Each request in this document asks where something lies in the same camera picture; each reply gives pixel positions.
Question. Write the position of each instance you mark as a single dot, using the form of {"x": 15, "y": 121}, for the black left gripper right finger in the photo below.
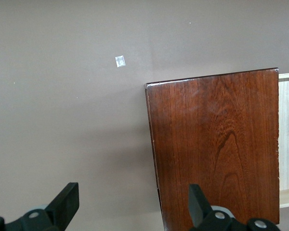
{"x": 200, "y": 209}

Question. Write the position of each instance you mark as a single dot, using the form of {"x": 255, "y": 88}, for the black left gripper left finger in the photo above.
{"x": 62, "y": 207}

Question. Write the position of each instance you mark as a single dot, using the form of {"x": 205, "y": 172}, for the dark brown wooden cabinet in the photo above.
{"x": 212, "y": 144}

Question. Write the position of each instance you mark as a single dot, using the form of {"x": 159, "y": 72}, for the small clear tape patch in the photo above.
{"x": 120, "y": 61}

